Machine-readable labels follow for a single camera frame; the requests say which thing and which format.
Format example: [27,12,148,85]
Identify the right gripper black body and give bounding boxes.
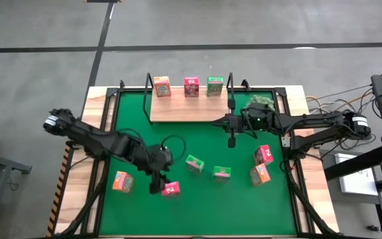
[225,99,245,149]

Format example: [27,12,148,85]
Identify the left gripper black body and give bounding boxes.
[149,167,172,196]

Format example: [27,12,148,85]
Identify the red Froot Loops cereal box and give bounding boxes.
[183,76,201,98]
[160,181,181,198]
[253,144,275,167]

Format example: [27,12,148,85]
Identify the orange Mini Wheats cereal box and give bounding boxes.
[153,76,172,98]
[111,171,135,194]
[249,162,271,187]

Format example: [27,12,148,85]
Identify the green Apple Jacks cereal box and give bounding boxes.
[212,165,231,182]
[186,153,206,175]
[206,76,224,98]

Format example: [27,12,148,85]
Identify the wooden shelf board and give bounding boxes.
[150,86,230,123]

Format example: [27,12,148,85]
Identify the small potted green plant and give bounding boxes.
[246,95,276,112]

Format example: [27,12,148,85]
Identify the green table mat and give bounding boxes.
[98,91,298,237]

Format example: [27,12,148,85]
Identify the orange black striped strip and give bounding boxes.
[46,145,71,237]

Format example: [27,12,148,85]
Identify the black diagonal metal bar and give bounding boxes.
[323,143,382,182]

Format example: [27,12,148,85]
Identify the white paper sheet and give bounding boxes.
[334,153,380,197]

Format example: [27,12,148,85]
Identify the black metal shelf bracket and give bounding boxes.
[143,72,155,126]
[226,72,237,125]

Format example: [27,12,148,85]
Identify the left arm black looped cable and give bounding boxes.
[160,134,187,163]

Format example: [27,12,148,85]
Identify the black metal table frame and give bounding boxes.
[46,78,341,239]

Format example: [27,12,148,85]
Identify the long grey floor cable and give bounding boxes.
[305,84,373,102]

